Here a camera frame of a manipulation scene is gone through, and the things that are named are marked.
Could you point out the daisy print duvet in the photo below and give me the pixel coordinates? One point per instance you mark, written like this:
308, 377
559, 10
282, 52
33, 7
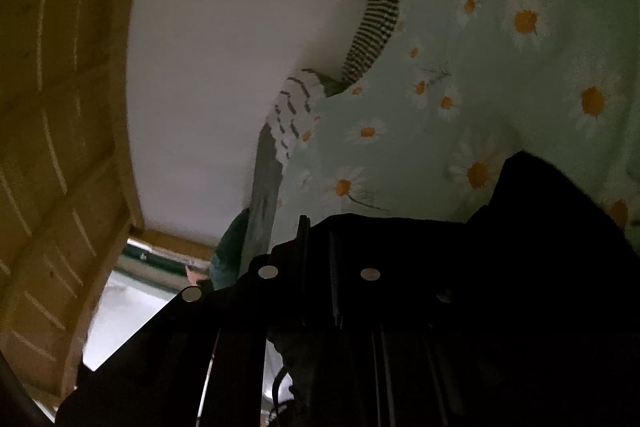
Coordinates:
500, 82

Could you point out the black zip jacket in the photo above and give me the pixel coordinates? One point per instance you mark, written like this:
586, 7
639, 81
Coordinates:
550, 232

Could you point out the wooden bunk bed frame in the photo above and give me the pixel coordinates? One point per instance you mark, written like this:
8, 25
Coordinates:
60, 107

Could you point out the teal pillow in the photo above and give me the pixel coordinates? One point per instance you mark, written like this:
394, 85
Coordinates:
232, 252

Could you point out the green framed window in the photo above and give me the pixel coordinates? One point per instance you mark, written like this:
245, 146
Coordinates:
130, 307

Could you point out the white striped pillow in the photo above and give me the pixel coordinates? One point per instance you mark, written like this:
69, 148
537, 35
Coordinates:
297, 117

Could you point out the grey blanket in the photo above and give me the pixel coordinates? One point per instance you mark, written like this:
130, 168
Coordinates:
265, 187

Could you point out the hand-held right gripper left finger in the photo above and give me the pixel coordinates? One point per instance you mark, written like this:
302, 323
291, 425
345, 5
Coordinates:
200, 347

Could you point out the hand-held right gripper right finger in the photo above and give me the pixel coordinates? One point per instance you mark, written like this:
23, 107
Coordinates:
395, 332

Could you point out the grey striped cloth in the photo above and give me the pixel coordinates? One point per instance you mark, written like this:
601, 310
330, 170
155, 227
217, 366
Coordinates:
375, 27

